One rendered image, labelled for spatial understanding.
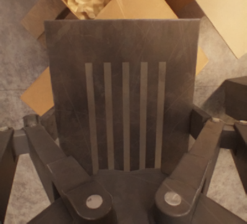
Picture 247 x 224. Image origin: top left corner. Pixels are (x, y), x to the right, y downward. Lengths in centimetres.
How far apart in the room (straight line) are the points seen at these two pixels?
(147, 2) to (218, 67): 116
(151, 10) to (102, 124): 41
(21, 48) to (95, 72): 142
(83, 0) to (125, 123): 90
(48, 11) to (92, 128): 121
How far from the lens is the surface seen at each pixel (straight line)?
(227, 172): 206
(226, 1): 96
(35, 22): 137
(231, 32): 96
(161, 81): 16
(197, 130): 17
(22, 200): 219
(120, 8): 50
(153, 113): 17
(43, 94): 55
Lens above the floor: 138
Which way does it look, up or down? 74 degrees down
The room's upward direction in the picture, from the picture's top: 174 degrees clockwise
